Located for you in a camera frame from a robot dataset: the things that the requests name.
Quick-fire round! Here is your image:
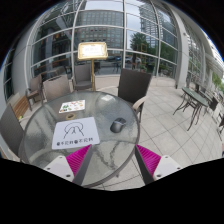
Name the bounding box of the dark chair at left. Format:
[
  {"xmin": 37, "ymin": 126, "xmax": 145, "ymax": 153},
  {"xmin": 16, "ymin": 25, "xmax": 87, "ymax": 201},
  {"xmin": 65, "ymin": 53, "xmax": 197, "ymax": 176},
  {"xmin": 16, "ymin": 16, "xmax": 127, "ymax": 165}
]
[{"xmin": 0, "ymin": 105, "xmax": 24, "ymax": 156}]

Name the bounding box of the wooden menu stand sign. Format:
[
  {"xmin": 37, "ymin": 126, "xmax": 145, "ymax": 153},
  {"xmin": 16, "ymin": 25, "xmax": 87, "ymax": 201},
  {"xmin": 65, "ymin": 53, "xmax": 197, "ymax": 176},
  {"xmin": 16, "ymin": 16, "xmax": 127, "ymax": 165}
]
[{"xmin": 77, "ymin": 41, "xmax": 109, "ymax": 92}]

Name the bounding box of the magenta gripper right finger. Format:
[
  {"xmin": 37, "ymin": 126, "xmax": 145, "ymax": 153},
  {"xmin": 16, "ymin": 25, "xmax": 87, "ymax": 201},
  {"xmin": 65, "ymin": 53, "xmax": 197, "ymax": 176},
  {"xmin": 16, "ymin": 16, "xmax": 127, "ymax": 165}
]
[{"xmin": 135, "ymin": 145, "xmax": 182, "ymax": 184}]

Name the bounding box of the dark chair at far table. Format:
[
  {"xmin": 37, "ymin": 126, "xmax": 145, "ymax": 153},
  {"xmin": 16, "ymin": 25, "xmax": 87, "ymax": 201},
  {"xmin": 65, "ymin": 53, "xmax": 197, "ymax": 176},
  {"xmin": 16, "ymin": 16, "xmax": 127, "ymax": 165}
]
[{"xmin": 205, "ymin": 96, "xmax": 218, "ymax": 111}]

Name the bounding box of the small round brown coaster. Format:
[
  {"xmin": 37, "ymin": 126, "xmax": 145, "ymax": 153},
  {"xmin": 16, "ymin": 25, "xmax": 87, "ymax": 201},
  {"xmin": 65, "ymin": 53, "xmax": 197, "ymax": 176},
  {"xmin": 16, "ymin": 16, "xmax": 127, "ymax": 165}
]
[{"xmin": 66, "ymin": 114, "xmax": 76, "ymax": 120}]

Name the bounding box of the grey wicker chair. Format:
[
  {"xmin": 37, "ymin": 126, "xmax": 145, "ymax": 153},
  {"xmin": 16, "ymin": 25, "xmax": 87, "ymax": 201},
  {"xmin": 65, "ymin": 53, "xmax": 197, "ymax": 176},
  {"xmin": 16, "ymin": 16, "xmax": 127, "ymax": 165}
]
[{"xmin": 73, "ymin": 64, "xmax": 92, "ymax": 91}]

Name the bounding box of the colourful menu card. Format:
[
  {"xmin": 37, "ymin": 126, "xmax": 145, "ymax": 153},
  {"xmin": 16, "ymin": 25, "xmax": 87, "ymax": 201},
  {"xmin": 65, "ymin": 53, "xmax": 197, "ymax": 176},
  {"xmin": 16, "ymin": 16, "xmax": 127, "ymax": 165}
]
[{"xmin": 59, "ymin": 100, "xmax": 85, "ymax": 113}]

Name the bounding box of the round glass table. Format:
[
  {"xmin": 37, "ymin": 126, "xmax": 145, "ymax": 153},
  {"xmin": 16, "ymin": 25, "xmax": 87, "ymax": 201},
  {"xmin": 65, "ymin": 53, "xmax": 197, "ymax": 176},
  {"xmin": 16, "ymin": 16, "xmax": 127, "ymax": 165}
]
[{"xmin": 21, "ymin": 91, "xmax": 140, "ymax": 187}]

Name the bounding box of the brown wicker armchair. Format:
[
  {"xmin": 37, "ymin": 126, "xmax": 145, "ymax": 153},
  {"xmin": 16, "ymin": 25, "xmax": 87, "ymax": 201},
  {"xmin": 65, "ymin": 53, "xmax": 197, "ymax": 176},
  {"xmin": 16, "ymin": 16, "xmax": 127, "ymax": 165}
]
[{"xmin": 25, "ymin": 75, "xmax": 43, "ymax": 109}]

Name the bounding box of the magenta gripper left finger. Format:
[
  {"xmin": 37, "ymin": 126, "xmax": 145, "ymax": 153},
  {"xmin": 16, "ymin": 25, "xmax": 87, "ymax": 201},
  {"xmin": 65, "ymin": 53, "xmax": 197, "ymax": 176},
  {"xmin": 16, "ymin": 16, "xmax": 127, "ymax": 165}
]
[{"xmin": 44, "ymin": 145, "xmax": 93, "ymax": 185}]

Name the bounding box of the beige wicker chair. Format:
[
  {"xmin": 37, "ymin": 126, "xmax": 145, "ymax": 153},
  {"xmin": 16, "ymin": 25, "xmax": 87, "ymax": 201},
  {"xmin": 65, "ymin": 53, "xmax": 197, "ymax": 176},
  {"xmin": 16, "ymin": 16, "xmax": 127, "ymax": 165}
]
[{"xmin": 43, "ymin": 75, "xmax": 71, "ymax": 101}]

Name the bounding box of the dark wicker chair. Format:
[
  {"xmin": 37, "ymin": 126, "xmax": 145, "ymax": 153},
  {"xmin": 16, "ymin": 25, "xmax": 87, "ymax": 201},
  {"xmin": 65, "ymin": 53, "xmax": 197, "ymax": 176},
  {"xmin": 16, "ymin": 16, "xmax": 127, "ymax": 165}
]
[{"xmin": 118, "ymin": 68, "xmax": 152, "ymax": 117}]

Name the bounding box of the black computer mouse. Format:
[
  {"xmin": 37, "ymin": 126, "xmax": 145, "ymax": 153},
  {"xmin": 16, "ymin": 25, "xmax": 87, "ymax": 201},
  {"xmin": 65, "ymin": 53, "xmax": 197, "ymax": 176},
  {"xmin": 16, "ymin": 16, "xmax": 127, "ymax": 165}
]
[{"xmin": 110, "ymin": 118, "xmax": 126, "ymax": 133}]

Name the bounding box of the wooden bench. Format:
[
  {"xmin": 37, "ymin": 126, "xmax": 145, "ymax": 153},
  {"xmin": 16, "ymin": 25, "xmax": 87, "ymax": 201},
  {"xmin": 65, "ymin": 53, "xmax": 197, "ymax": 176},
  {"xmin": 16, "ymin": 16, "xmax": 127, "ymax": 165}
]
[{"xmin": 8, "ymin": 93, "xmax": 28, "ymax": 118}]

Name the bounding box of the white mouse pad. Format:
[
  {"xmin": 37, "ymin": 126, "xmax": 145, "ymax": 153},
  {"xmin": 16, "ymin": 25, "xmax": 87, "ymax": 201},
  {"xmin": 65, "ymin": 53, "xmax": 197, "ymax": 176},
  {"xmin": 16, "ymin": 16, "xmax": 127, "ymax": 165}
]
[{"xmin": 52, "ymin": 117, "xmax": 100, "ymax": 150}]

